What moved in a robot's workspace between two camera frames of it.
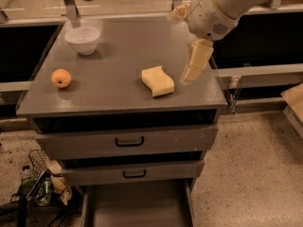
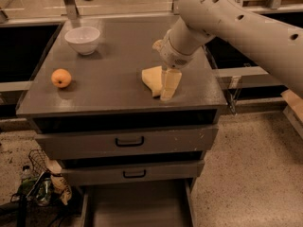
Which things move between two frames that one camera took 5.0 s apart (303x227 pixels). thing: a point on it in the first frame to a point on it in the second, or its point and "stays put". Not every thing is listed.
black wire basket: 39,160 stays put
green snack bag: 36,190 stays put
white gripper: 208,16 to 171,55
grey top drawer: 128,142 stays put
